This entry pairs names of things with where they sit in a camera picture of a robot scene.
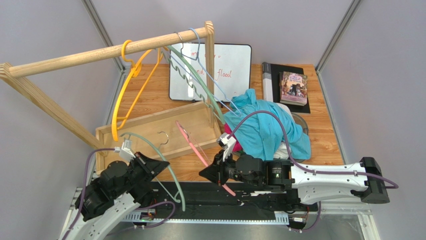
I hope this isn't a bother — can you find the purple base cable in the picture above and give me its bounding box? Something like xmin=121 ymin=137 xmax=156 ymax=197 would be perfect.
xmin=106 ymin=200 xmax=177 ymax=234

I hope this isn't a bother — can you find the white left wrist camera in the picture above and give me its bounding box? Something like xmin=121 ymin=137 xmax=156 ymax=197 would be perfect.
xmin=113 ymin=139 xmax=135 ymax=163

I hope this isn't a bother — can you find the wooden clothes rack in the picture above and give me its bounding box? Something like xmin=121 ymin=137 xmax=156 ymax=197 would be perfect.
xmin=0 ymin=21 xmax=221 ymax=173

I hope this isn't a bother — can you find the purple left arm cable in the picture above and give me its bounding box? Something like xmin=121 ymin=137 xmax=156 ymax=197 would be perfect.
xmin=61 ymin=147 xmax=117 ymax=240

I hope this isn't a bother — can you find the yellow plastic hanger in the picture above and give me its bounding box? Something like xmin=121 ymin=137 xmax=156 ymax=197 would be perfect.
xmin=110 ymin=39 xmax=165 ymax=142

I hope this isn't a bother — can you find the magenta t shirt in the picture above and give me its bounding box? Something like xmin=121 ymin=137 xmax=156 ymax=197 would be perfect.
xmin=223 ymin=123 xmax=244 ymax=153

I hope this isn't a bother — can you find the sage green hanger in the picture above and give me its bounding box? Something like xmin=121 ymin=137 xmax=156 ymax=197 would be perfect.
xmin=168 ymin=45 xmax=225 ymax=124

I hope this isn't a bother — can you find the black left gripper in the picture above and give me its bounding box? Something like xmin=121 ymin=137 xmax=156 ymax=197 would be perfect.
xmin=113 ymin=150 xmax=170 ymax=197

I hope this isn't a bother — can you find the light blue t shirt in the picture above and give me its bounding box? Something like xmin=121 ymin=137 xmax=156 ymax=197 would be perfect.
xmin=223 ymin=88 xmax=312 ymax=161

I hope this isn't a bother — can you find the clear blue plastic tub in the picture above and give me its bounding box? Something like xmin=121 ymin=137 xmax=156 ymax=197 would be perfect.
xmin=227 ymin=111 xmax=312 ymax=163

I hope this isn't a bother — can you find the pink hanger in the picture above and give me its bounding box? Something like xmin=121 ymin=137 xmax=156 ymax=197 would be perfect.
xmin=175 ymin=120 xmax=237 ymax=197

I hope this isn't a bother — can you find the black binder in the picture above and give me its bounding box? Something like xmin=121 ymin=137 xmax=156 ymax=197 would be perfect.
xmin=261 ymin=62 xmax=311 ymax=114

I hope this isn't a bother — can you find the white board with red writing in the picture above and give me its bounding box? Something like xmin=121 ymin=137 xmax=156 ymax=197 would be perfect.
xmin=169 ymin=43 xmax=252 ymax=102

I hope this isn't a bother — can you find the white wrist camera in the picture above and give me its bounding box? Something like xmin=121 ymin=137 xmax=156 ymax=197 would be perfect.
xmin=113 ymin=139 xmax=135 ymax=163
xmin=216 ymin=132 xmax=237 ymax=162

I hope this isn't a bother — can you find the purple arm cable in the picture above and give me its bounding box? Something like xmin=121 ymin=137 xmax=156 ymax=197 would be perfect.
xmin=227 ymin=110 xmax=400 ymax=190
xmin=61 ymin=147 xmax=117 ymax=240

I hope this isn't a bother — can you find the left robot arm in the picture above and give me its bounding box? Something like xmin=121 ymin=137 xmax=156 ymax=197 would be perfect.
xmin=59 ymin=152 xmax=170 ymax=240

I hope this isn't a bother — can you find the pale green hanger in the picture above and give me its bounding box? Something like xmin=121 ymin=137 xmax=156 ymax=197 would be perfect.
xmin=120 ymin=132 xmax=187 ymax=212

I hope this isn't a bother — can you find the white t shirt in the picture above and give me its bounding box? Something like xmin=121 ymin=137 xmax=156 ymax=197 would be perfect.
xmin=273 ymin=102 xmax=294 ymax=160

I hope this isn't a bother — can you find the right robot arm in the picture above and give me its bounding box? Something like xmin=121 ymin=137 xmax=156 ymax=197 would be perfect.
xmin=199 ymin=150 xmax=390 ymax=205

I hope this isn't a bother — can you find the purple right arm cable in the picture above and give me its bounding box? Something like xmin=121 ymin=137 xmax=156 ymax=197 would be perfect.
xmin=227 ymin=110 xmax=400 ymax=190

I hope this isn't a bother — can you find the light blue wire hanger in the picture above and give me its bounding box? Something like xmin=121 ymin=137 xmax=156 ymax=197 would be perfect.
xmin=178 ymin=28 xmax=242 ymax=117

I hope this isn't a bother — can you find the illustrated paperback book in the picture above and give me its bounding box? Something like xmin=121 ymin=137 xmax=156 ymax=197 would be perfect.
xmin=279 ymin=71 xmax=308 ymax=106

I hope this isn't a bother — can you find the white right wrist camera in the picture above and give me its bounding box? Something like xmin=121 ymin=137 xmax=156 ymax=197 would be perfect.
xmin=216 ymin=132 xmax=237 ymax=162

